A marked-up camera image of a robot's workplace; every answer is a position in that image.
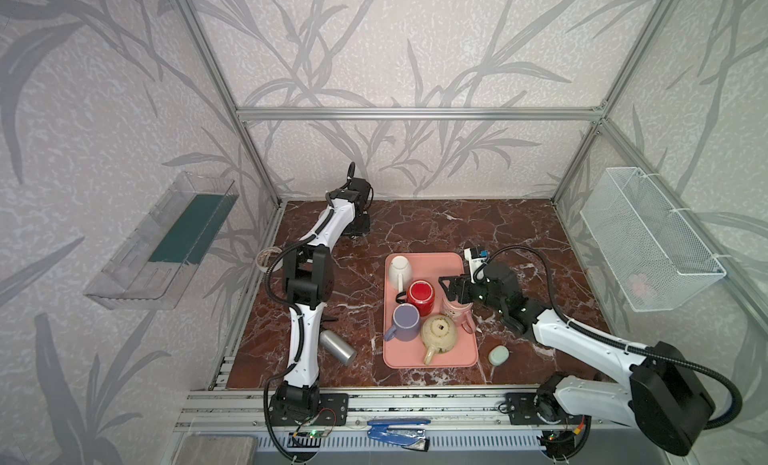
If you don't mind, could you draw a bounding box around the pink mug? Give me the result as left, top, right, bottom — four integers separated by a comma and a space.
441, 298, 476, 334

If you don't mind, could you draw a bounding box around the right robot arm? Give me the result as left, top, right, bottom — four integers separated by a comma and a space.
438, 248, 743, 456

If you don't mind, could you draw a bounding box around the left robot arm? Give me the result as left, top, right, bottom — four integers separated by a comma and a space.
263, 163, 372, 426

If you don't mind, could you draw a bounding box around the red mug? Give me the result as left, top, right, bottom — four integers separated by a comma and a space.
395, 280, 435, 317

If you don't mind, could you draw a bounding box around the purple mug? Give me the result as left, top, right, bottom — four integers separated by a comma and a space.
384, 303, 421, 342

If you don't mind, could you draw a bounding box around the white mug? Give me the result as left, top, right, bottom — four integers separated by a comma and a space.
388, 255, 412, 293

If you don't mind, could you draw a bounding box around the pale green soap bar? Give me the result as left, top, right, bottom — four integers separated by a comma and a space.
488, 345, 510, 367

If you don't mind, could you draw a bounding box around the beige ceramic teapot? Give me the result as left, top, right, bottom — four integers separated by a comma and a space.
420, 314, 458, 365

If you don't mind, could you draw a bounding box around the pink plastic tray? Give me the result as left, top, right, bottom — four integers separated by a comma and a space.
382, 252, 480, 370

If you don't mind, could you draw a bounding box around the blue stapler tool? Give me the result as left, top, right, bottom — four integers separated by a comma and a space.
367, 418, 431, 452

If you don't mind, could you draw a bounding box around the silver spray bottle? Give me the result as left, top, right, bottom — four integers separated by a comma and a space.
319, 330, 357, 366

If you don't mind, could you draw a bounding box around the white tape roll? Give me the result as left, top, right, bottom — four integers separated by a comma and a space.
256, 247, 282, 273

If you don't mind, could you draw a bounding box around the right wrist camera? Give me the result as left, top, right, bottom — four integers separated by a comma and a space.
464, 246, 489, 283

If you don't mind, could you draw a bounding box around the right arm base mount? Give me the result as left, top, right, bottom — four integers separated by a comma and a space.
497, 392, 583, 428

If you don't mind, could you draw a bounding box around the white wire basket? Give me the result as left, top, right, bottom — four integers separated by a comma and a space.
581, 167, 727, 313

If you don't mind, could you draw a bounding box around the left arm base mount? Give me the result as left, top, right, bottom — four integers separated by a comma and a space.
268, 393, 350, 427

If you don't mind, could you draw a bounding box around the horizontal aluminium frame bar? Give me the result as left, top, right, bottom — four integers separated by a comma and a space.
236, 107, 603, 122

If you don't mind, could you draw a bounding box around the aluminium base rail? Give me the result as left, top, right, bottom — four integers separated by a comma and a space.
173, 386, 631, 433

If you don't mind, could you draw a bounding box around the clear plastic wall shelf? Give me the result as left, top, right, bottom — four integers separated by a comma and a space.
84, 172, 239, 311

